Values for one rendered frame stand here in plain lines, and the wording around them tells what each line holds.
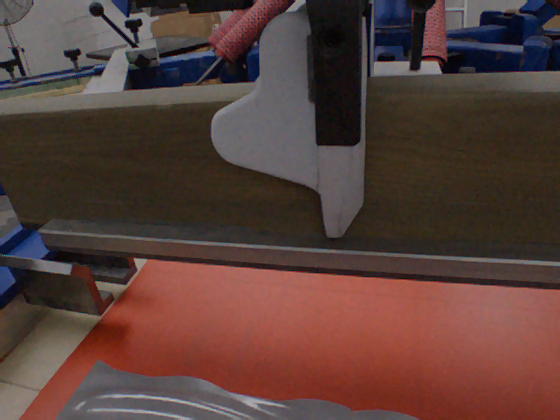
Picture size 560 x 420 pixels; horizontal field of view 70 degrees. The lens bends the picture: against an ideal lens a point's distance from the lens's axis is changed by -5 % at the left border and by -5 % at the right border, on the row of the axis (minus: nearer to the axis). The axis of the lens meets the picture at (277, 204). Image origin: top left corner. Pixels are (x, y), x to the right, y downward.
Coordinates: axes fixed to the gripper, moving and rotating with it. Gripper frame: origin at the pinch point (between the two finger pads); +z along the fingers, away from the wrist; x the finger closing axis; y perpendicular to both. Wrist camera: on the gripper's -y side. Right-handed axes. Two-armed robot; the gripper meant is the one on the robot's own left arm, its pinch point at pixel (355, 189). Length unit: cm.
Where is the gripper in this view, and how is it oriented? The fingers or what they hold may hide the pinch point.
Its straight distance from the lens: 19.6
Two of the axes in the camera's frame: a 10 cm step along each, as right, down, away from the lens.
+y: -9.6, -0.6, 2.6
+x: -2.5, 5.1, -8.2
